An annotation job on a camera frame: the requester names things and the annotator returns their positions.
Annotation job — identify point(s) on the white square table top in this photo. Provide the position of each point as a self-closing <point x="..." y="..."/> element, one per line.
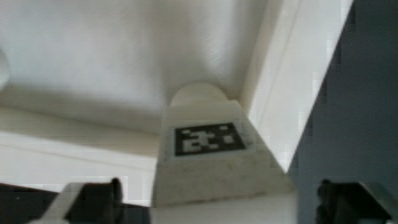
<point x="99" y="55"/>

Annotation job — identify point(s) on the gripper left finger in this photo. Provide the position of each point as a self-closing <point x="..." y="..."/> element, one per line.
<point x="87" y="204"/>

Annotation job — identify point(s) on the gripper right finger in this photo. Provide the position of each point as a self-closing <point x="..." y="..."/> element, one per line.
<point x="355" y="203"/>

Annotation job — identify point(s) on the white leg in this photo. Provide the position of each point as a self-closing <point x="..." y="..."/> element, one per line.
<point x="220" y="184"/>

